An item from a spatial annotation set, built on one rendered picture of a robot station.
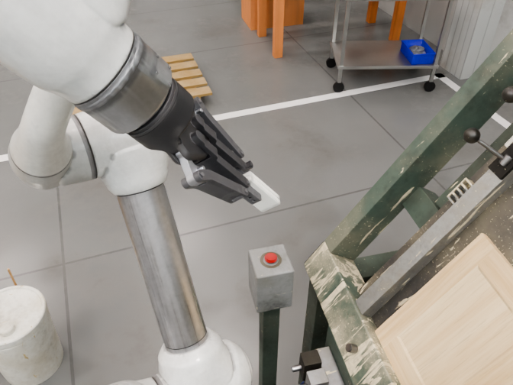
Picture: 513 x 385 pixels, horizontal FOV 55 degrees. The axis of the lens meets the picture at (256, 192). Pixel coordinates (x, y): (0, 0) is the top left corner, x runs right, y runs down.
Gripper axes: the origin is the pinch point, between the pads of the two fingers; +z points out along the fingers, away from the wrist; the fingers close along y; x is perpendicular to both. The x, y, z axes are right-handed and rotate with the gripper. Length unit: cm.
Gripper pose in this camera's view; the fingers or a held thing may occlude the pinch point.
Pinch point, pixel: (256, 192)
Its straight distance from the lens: 64.1
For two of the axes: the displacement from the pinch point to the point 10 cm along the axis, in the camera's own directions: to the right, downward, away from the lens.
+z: 5.7, 4.6, 6.8
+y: -0.9, -7.9, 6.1
